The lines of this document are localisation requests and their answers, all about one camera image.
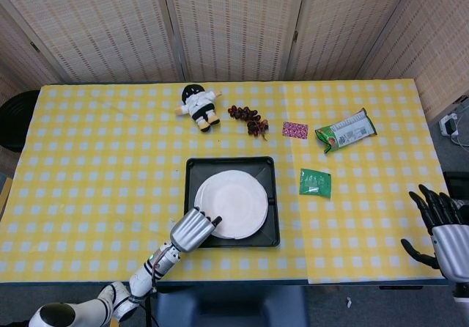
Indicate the black round ribbed bin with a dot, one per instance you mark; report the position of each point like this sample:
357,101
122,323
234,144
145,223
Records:
16,121

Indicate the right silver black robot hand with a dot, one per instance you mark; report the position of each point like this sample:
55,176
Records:
452,250

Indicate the black box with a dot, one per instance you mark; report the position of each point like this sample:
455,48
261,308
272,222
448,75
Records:
458,184

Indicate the green snack bag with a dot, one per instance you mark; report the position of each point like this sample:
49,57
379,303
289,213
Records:
346,131

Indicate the small green foil packet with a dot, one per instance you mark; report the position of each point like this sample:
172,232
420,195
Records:
315,184

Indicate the yellow white checkered tablecloth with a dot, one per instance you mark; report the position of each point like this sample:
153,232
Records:
366,213
91,180

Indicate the bunch of dark red grapes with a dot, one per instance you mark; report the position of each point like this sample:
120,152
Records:
253,123

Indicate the pink patterned flat packet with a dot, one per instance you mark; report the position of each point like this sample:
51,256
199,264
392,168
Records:
295,129

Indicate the white paper scrap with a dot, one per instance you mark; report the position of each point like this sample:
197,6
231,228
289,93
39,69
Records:
349,302

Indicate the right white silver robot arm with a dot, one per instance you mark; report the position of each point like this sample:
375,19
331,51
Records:
461,292

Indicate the plush doll white black outfit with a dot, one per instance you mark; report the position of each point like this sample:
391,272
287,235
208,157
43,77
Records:
198,103

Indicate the white power adapter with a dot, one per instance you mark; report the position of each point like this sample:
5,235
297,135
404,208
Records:
448,125

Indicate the black square plastic tray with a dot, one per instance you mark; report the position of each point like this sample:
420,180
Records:
269,235

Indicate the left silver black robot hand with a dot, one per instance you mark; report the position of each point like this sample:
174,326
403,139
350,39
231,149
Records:
190,231

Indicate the woven folding screen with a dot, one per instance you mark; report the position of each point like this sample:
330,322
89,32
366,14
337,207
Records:
234,22

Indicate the white paper plate cracked rim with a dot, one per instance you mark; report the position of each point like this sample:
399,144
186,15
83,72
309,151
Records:
198,197

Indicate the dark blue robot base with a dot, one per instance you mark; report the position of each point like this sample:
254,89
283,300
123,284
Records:
231,306

